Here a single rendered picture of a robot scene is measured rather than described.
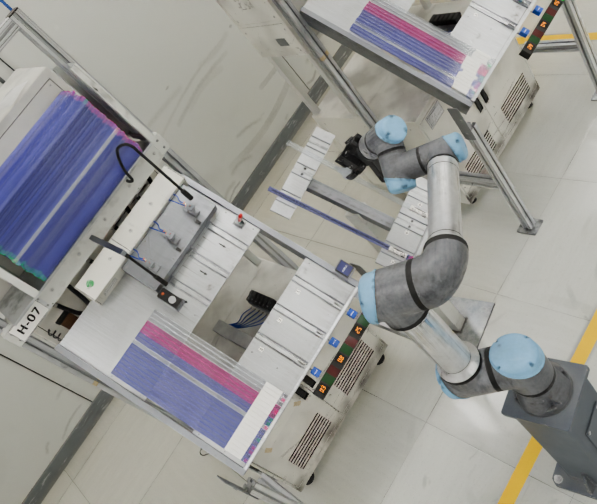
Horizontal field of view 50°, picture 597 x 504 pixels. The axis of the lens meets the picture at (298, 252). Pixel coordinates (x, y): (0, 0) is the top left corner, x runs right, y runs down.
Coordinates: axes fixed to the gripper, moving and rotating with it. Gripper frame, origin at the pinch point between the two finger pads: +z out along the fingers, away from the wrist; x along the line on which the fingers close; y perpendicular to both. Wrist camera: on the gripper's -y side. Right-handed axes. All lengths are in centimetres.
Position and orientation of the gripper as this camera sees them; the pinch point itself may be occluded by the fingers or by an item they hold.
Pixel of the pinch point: (348, 173)
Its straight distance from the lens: 196.2
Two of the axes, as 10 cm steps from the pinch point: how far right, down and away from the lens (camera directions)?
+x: -4.4, 8.4, -3.2
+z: -3.1, 1.9, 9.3
